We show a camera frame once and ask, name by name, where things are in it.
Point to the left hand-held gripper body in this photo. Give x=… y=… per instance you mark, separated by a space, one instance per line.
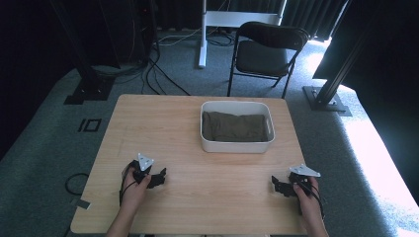
x=143 y=169

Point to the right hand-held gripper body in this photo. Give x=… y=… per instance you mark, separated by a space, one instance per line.
x=301 y=182

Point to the white plastic bin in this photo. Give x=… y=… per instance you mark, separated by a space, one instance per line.
x=206 y=144

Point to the olive green pants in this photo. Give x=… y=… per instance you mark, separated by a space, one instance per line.
x=235 y=126

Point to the person's left hand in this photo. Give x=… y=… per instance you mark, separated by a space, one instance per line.
x=135 y=194

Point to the person's right hand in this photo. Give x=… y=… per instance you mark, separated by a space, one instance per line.
x=309 y=204

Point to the grey tape piece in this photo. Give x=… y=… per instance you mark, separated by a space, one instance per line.
x=83 y=204

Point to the black metal stand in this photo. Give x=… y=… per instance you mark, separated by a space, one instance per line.
x=87 y=82
x=324 y=98

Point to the black folding chair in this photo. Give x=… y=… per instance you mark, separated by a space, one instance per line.
x=263 y=56

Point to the dark curtain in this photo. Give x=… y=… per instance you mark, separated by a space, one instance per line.
x=309 y=16

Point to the white desk frame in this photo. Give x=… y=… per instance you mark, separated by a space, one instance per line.
x=204 y=39

